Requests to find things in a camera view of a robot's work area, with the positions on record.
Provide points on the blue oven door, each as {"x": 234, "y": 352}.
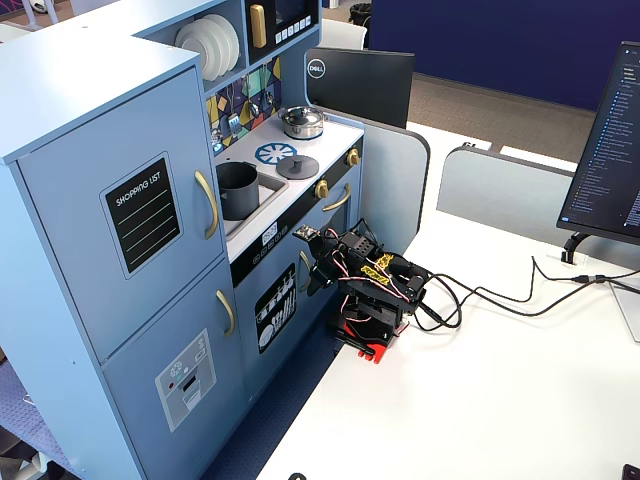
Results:
{"x": 345, "y": 222}

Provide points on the black shopping list board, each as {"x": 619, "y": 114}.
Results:
{"x": 145, "y": 220}

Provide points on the blue textured floor mat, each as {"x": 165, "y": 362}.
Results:
{"x": 22, "y": 415}

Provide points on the silver hanging utensil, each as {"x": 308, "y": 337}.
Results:
{"x": 270, "y": 98}

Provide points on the silver hanging ladle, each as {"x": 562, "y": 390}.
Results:
{"x": 255, "y": 109}

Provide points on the white chair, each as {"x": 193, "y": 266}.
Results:
{"x": 340, "y": 35}

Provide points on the gray sink basin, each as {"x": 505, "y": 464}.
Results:
{"x": 272, "y": 187}

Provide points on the gray recipient pot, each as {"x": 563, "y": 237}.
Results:
{"x": 240, "y": 200}

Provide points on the gold stove knob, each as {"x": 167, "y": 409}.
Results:
{"x": 321, "y": 188}
{"x": 353, "y": 157}

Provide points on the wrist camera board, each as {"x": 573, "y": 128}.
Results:
{"x": 305, "y": 232}

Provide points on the gray flat stand plate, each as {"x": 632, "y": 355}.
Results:
{"x": 628, "y": 310}

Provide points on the white plate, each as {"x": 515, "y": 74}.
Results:
{"x": 235, "y": 42}
{"x": 224, "y": 40}
{"x": 192, "y": 47}

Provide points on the blue upper fridge door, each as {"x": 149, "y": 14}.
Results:
{"x": 75, "y": 250}

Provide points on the gray ice dispenser panel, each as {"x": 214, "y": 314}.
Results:
{"x": 185, "y": 380}

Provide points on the black toy microwave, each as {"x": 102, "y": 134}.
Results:
{"x": 287, "y": 15}

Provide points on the silver metal pot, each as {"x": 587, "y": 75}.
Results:
{"x": 300, "y": 131}

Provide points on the blue toy kitchen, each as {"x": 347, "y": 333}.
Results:
{"x": 75, "y": 90}

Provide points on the small black curved object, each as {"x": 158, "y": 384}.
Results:
{"x": 297, "y": 475}

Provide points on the grey black robot wrist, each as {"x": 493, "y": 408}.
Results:
{"x": 297, "y": 169}

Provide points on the black monitor with code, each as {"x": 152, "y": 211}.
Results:
{"x": 605, "y": 150}

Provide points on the silver pot lid black knob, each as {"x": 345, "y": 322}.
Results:
{"x": 300, "y": 116}

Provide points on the blue lower fridge door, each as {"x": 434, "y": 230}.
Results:
{"x": 130, "y": 400}

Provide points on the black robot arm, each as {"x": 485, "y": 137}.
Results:
{"x": 380, "y": 295}

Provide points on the black dishwasher sticker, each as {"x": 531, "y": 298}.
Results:
{"x": 275, "y": 310}

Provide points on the blue fridge door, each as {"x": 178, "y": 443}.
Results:
{"x": 130, "y": 400}
{"x": 75, "y": 250}

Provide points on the black trash bin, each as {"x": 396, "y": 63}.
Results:
{"x": 360, "y": 14}

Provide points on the black flat device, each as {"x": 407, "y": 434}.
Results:
{"x": 631, "y": 473}

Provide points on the blue dishwasher door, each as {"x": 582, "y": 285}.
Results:
{"x": 250, "y": 360}

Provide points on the black Dell monitor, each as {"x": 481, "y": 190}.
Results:
{"x": 360, "y": 85}

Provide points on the red robot base mount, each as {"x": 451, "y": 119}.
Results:
{"x": 376, "y": 353}

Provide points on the silver hanging spatula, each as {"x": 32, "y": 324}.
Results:
{"x": 233, "y": 122}

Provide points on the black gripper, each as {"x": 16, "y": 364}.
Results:
{"x": 319, "y": 268}

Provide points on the gray rounded desk divider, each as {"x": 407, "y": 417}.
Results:
{"x": 395, "y": 185}
{"x": 500, "y": 195}

